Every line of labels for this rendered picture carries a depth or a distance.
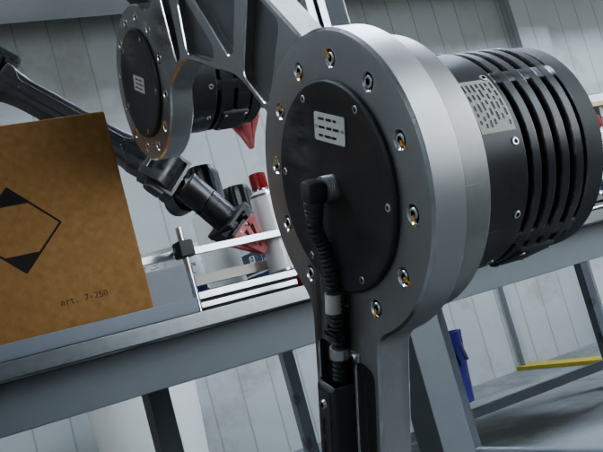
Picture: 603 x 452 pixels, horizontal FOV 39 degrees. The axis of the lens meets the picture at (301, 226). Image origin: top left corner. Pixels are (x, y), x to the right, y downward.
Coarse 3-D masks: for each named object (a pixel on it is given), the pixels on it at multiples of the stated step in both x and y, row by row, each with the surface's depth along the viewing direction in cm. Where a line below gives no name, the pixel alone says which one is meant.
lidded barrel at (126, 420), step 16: (192, 384) 424; (128, 400) 401; (176, 400) 410; (192, 400) 420; (96, 416) 408; (112, 416) 403; (128, 416) 401; (144, 416) 402; (176, 416) 408; (192, 416) 416; (96, 432) 412; (112, 432) 404; (128, 432) 401; (144, 432) 401; (192, 432) 414; (112, 448) 405; (128, 448) 401; (144, 448) 401; (192, 448) 411
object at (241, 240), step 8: (264, 232) 164; (272, 232) 165; (224, 240) 160; (232, 240) 161; (240, 240) 161; (248, 240) 162; (256, 240) 163; (200, 248) 157; (208, 248) 158; (216, 248) 159; (152, 256) 152; (160, 256) 153; (168, 256) 154; (144, 264) 151; (152, 264) 153
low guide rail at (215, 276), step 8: (248, 264) 169; (256, 264) 170; (264, 264) 171; (216, 272) 166; (224, 272) 166; (232, 272) 167; (240, 272) 168; (248, 272) 169; (256, 272) 170; (200, 280) 164; (208, 280) 164; (216, 280) 165
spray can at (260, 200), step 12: (252, 180) 170; (264, 180) 170; (264, 192) 168; (252, 204) 170; (264, 204) 168; (264, 216) 168; (264, 228) 168; (276, 228) 168; (276, 240) 167; (276, 252) 167; (276, 264) 167; (288, 264) 167
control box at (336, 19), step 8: (328, 0) 169; (336, 0) 169; (344, 0) 169; (328, 8) 169; (336, 8) 168; (344, 8) 168; (336, 16) 168; (344, 16) 168; (336, 24) 168; (344, 24) 168
